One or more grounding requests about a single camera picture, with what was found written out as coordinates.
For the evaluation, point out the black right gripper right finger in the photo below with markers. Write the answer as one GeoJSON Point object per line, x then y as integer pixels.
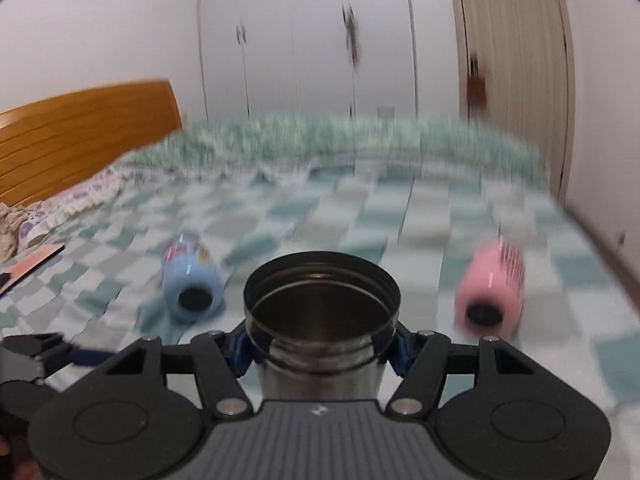
{"type": "Point", "coordinates": [420, 360]}

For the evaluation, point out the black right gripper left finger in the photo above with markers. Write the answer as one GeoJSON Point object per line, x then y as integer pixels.
{"type": "Point", "coordinates": [219, 360]}

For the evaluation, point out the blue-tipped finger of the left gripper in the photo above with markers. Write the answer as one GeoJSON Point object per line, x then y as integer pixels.
{"type": "Point", "coordinates": [80, 354]}

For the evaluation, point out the stainless steel cup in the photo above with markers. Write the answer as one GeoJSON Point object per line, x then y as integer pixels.
{"type": "Point", "coordinates": [320, 324]}

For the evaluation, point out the light blue cartoon bottle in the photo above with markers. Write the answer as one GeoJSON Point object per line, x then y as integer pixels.
{"type": "Point", "coordinates": [192, 283]}

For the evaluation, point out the pink bottle with text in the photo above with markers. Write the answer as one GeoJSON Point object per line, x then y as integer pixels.
{"type": "Point", "coordinates": [489, 300]}

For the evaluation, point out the checkered green bed sheet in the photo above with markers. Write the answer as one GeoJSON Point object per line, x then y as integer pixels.
{"type": "Point", "coordinates": [103, 289]}

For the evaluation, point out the purple floral pillow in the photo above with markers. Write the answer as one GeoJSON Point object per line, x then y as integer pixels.
{"type": "Point", "coordinates": [47, 215]}

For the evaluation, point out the wooden headboard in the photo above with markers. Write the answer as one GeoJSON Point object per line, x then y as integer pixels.
{"type": "Point", "coordinates": [52, 144]}

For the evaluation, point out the green floral duvet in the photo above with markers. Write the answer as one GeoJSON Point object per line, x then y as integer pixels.
{"type": "Point", "coordinates": [286, 144]}

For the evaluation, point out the brown plush toy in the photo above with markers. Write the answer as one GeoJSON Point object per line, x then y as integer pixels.
{"type": "Point", "coordinates": [476, 93]}

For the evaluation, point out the white wardrobe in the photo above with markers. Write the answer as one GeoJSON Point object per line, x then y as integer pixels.
{"type": "Point", "coordinates": [263, 56]}

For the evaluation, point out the hanging ornament on wardrobe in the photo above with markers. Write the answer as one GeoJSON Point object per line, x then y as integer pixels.
{"type": "Point", "coordinates": [351, 35]}

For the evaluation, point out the beige wooden door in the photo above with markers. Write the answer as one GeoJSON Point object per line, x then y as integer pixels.
{"type": "Point", "coordinates": [525, 50]}

